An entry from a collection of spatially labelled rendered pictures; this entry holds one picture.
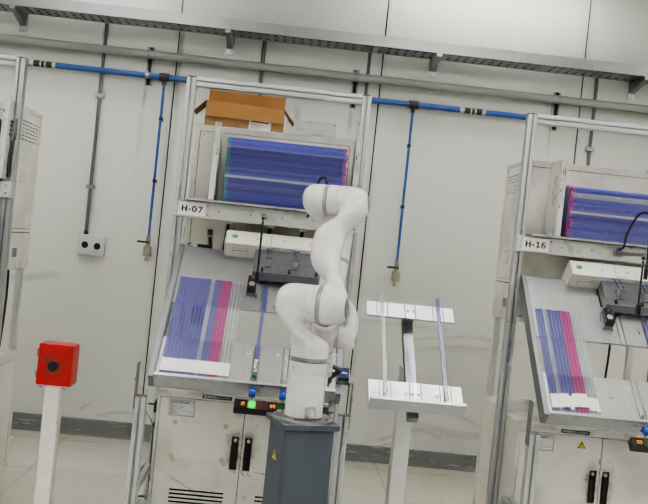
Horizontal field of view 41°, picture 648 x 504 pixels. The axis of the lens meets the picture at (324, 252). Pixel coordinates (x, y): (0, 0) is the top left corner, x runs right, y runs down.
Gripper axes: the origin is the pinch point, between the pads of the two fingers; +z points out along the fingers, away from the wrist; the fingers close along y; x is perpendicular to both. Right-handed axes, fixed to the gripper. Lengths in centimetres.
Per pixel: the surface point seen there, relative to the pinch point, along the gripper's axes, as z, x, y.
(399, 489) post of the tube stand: 41, -14, 36
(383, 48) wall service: 4, 248, 27
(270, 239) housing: 2, 74, -22
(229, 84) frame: -42, 119, -46
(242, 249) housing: 5, 69, -33
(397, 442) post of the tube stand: 28.0, -2.8, 33.6
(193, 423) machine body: 47, 11, -45
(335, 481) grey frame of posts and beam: 34.2, -18.0, 11.5
